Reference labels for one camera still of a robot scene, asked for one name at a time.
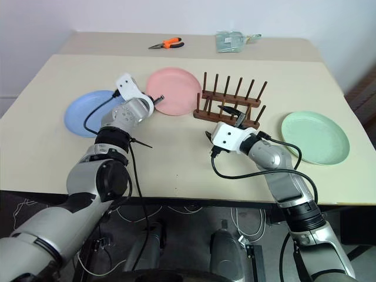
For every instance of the black zip tie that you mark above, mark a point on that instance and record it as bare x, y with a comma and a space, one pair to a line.
142, 144

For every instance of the clear plastic bag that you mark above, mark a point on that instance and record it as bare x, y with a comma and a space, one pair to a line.
230, 42

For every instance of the blue plate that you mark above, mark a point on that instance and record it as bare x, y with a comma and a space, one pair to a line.
85, 111

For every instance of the pink plate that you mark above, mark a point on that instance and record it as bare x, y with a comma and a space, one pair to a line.
176, 89

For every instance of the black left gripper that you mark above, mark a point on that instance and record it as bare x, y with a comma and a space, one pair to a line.
151, 100

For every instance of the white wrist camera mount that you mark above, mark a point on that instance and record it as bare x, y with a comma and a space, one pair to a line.
230, 136
128, 87

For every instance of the dark rounded right robot leg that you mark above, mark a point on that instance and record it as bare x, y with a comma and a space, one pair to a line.
226, 249

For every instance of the green plate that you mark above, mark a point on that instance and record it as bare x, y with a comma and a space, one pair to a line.
315, 136

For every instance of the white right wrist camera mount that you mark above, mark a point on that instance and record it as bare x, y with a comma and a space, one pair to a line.
230, 136

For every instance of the wooden dish rack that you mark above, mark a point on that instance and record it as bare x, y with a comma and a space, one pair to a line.
224, 97

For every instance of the dark rounded left robot leg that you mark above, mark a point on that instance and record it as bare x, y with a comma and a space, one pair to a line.
147, 246

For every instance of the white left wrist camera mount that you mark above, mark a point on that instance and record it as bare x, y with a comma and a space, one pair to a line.
128, 87

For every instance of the black box under table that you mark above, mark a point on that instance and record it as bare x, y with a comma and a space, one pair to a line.
255, 261

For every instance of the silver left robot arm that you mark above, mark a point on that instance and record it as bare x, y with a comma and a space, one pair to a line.
44, 229

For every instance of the dark rounded robot waist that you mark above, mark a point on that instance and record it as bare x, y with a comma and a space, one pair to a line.
188, 275

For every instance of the dark rounded robot leg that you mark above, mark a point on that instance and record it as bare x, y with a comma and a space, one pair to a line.
226, 249
147, 246

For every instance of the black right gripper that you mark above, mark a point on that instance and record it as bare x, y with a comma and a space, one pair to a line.
241, 125

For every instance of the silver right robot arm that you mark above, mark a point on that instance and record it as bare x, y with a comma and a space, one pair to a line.
282, 164

